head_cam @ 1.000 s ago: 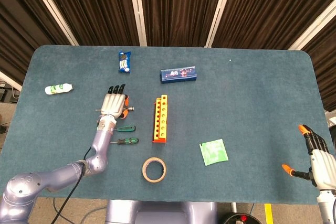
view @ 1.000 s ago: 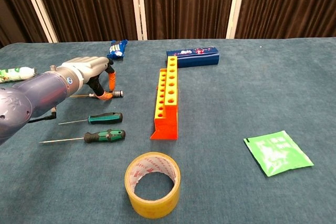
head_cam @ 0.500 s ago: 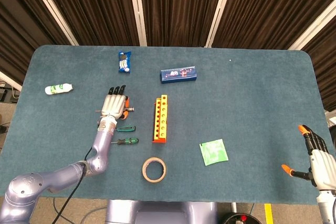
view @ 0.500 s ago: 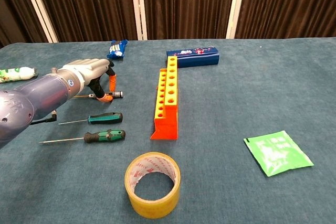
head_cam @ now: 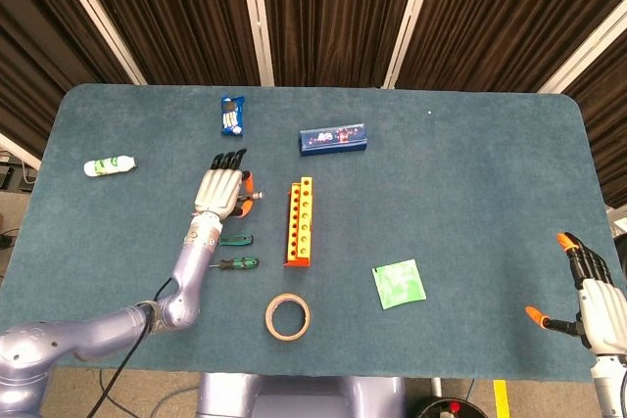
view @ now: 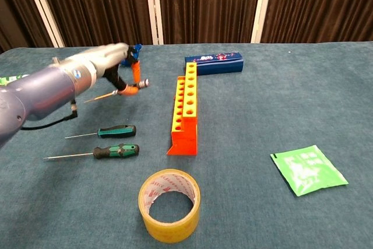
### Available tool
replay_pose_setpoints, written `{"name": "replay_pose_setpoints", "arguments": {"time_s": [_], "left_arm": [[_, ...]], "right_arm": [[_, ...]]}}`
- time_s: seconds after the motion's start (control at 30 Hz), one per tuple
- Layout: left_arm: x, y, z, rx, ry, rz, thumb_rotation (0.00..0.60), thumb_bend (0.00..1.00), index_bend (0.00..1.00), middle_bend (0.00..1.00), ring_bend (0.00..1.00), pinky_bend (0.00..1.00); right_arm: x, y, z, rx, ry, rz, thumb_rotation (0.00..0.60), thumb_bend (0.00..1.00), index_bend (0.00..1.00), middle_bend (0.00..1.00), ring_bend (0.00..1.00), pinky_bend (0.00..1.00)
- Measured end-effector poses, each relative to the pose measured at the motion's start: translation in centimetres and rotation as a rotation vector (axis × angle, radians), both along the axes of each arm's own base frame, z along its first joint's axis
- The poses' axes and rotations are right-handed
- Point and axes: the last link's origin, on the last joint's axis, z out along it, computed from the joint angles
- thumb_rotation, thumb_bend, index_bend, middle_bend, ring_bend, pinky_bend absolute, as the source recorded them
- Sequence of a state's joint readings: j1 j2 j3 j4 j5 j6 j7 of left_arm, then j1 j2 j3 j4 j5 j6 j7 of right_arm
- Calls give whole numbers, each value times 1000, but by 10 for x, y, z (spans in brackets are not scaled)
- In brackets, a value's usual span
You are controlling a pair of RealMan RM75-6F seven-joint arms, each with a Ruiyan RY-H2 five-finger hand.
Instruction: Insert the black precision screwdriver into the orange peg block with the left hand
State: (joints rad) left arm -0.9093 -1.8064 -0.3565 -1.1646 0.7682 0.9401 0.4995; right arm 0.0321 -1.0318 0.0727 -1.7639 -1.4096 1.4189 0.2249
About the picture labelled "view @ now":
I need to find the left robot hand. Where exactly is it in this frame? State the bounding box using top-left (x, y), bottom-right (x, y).
top-left (93, 42), bottom-right (141, 97)

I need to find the black metal handle screwdriver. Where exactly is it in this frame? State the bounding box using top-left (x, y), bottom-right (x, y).
top-left (83, 78), bottom-right (150, 104)

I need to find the slim green black screwdriver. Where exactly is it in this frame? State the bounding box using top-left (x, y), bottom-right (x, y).
top-left (64, 125), bottom-right (137, 139)

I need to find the thick green black screwdriver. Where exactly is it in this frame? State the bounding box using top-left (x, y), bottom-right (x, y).
top-left (43, 143), bottom-right (140, 162)

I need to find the orange yellow perforated block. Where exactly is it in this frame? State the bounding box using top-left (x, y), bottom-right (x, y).
top-left (166, 62), bottom-right (199, 156)

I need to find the blue cookie packet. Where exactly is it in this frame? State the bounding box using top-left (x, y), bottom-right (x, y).
top-left (121, 43), bottom-right (143, 68)

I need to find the white green plastic bottle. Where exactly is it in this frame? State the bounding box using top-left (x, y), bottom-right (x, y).
top-left (0, 74), bottom-right (30, 87)

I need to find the dark brown pleated curtain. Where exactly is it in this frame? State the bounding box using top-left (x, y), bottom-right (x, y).
top-left (0, 0), bottom-right (373, 54)

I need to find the long blue printed box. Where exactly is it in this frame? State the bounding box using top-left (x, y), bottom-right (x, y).
top-left (184, 51), bottom-right (245, 75)

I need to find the blue felt table cover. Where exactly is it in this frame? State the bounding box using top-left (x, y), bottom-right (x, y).
top-left (0, 41), bottom-right (373, 249)

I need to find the green sachet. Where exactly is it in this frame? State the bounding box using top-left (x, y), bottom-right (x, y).
top-left (270, 145), bottom-right (350, 197)

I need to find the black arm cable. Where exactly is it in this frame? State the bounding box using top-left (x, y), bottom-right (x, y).
top-left (20, 100), bottom-right (79, 131)

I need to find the white frame post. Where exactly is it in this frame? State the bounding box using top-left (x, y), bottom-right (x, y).
top-left (144, 0), bottom-right (164, 45)
top-left (250, 0), bottom-right (276, 44)
top-left (20, 0), bottom-right (65, 48)

